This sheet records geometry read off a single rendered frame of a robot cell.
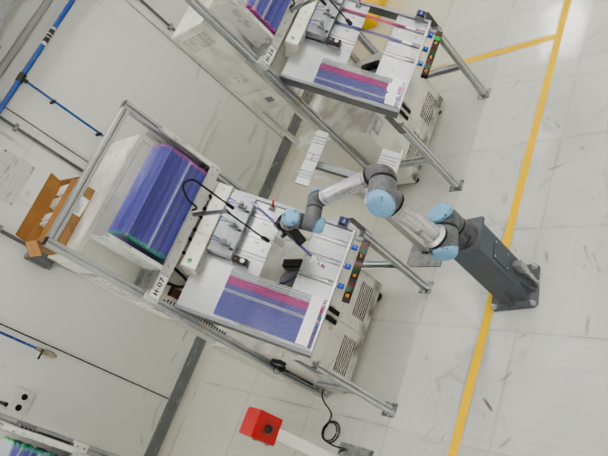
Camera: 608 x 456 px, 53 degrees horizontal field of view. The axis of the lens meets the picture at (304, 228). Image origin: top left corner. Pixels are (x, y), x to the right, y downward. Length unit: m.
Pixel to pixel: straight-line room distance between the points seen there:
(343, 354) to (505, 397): 0.94
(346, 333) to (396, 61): 1.61
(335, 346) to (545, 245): 1.26
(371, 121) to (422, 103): 0.56
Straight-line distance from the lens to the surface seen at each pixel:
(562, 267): 3.37
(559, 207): 3.57
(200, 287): 3.13
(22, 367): 4.38
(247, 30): 3.63
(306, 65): 3.71
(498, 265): 3.07
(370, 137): 3.84
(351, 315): 3.63
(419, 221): 2.63
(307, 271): 3.11
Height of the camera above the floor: 2.71
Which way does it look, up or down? 35 degrees down
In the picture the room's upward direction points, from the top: 52 degrees counter-clockwise
